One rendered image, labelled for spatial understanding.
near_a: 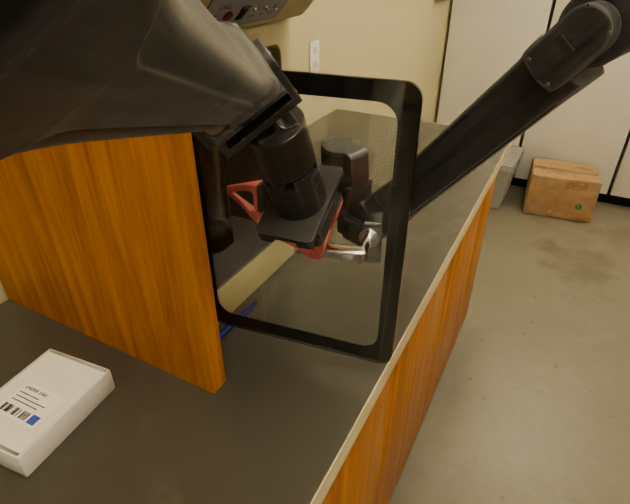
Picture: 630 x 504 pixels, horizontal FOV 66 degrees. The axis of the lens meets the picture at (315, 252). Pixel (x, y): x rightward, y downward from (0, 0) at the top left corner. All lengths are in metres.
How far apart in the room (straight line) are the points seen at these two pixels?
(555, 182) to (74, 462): 3.11
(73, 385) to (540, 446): 1.62
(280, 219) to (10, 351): 0.59
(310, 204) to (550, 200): 3.05
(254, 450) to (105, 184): 0.40
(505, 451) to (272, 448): 1.36
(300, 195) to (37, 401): 0.49
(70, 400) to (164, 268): 0.23
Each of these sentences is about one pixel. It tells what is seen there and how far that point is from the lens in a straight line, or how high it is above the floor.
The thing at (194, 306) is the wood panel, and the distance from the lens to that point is 0.66.
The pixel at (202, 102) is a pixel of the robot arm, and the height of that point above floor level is 1.46.
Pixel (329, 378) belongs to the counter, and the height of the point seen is 0.94.
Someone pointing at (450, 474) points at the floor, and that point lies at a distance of 1.85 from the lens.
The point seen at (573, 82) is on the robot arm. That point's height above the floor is 1.41.
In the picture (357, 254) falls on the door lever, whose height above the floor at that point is 1.21.
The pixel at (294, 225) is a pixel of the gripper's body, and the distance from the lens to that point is 0.49.
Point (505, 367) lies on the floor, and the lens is 2.25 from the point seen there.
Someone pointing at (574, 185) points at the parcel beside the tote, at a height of 0.25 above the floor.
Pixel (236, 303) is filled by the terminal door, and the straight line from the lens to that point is 0.76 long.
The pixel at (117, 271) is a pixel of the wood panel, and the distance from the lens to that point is 0.74.
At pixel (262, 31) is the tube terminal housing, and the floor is 1.39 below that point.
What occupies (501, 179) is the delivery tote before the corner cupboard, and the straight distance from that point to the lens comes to 3.39.
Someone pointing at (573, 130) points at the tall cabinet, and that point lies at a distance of 3.70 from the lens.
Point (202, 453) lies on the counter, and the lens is 0.71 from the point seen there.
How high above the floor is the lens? 1.51
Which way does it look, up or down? 32 degrees down
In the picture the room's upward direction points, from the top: straight up
